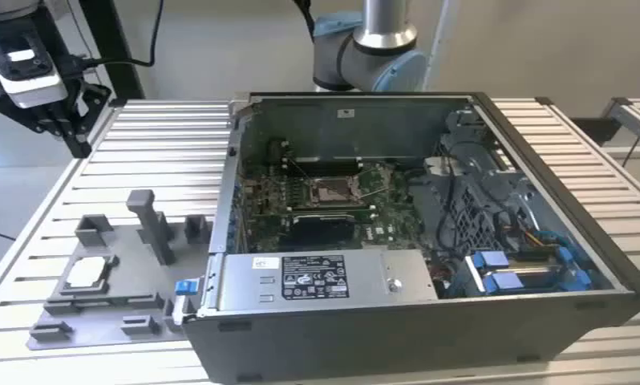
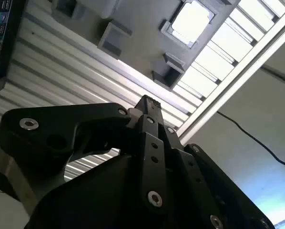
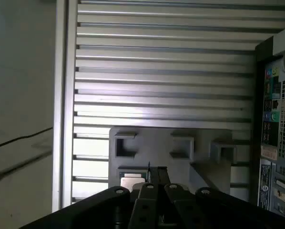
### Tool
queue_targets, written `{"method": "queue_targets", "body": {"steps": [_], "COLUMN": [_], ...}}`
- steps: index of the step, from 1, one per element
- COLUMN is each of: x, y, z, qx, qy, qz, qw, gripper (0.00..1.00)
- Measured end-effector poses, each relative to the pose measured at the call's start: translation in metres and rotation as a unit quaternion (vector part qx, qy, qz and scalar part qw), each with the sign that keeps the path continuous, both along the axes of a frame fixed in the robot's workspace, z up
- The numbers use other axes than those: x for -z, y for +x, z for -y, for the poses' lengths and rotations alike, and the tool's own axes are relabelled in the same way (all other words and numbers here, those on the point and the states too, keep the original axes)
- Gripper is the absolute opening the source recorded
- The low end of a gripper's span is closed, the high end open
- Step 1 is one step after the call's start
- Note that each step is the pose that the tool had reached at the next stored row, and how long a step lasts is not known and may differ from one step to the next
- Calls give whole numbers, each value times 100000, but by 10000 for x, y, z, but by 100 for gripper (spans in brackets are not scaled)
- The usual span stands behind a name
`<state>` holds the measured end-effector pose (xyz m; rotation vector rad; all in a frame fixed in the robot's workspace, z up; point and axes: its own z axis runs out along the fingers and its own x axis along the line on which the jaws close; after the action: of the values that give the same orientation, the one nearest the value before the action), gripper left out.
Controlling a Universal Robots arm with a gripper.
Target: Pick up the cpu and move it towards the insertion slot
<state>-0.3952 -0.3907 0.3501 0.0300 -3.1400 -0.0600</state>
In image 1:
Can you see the grey parts rack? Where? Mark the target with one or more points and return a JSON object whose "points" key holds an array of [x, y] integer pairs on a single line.
{"points": [[132, 280]]}

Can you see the silver power supply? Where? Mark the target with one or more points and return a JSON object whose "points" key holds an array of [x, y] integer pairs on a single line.
{"points": [[240, 280]]}

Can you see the hard disk in blue carrier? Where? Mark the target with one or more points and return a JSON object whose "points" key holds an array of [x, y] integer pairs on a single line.
{"points": [[507, 282], [490, 258]]}

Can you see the black expansion card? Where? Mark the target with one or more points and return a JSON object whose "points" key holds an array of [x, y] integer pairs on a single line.
{"points": [[326, 230]]}

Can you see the green motherboard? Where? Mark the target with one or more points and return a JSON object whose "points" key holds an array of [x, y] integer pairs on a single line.
{"points": [[395, 224]]}

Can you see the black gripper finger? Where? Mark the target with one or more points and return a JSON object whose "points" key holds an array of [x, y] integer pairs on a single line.
{"points": [[10, 110], [92, 104]]}

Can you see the black power supply label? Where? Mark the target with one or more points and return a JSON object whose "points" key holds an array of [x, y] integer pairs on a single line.
{"points": [[315, 278]]}

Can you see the black PC case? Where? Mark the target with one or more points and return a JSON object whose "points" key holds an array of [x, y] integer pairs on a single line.
{"points": [[352, 345]]}

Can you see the aluminium side table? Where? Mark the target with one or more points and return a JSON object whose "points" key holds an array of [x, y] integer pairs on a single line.
{"points": [[636, 116]]}

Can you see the silver CPU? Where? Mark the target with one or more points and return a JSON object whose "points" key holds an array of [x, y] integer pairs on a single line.
{"points": [[84, 272]]}

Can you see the white case wall label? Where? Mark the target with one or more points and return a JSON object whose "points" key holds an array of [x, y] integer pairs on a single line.
{"points": [[346, 112]]}

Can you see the grey drive cage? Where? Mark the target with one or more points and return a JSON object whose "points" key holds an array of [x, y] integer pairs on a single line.
{"points": [[475, 188]]}

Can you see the thick black frame post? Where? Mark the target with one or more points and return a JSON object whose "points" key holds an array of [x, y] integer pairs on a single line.
{"points": [[119, 48]]}

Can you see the CPU socket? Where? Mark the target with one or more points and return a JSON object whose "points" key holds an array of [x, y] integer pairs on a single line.
{"points": [[334, 192]]}

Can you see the black RAM slot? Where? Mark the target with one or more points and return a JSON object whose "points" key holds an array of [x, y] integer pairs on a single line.
{"points": [[323, 165], [323, 159], [323, 168], [331, 205], [323, 162], [331, 211], [331, 208]]}

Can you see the blue case latch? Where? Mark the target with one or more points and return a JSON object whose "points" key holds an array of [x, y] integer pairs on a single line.
{"points": [[186, 287]]}

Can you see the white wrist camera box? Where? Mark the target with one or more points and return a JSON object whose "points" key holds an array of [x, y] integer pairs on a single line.
{"points": [[31, 92]]}

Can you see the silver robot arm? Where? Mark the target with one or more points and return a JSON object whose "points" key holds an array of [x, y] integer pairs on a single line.
{"points": [[384, 24]]}

